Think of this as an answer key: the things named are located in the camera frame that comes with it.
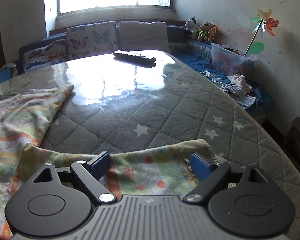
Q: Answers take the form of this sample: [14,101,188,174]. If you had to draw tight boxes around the colourful patterned child garment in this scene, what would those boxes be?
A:
[0,85,215,239]

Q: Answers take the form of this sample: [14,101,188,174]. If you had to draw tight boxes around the pile of small clothes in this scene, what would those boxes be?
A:
[200,70,256,109]

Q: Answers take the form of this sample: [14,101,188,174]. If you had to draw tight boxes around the dark blue sofa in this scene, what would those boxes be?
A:
[13,25,275,116]

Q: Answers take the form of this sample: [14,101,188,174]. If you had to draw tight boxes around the clear plastic storage box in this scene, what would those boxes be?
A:
[211,43,257,78]

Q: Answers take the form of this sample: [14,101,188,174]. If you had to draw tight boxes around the black remote control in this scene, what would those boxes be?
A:
[113,50,157,68]

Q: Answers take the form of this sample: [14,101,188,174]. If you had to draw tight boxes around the lying butterfly print cushion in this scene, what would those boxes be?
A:
[23,38,67,72]

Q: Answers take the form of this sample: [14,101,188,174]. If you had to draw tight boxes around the upright butterfly print cushion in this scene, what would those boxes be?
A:
[66,21,118,61]

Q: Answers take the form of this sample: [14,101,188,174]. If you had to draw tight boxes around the orange plush toy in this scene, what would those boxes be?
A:
[207,25,218,44]

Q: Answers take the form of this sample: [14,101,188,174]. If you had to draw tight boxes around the beige plain cushion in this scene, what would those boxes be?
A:
[119,21,171,54]

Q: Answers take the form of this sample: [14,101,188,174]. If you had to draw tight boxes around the colourful paper pinwheel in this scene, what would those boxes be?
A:
[244,9,279,56]

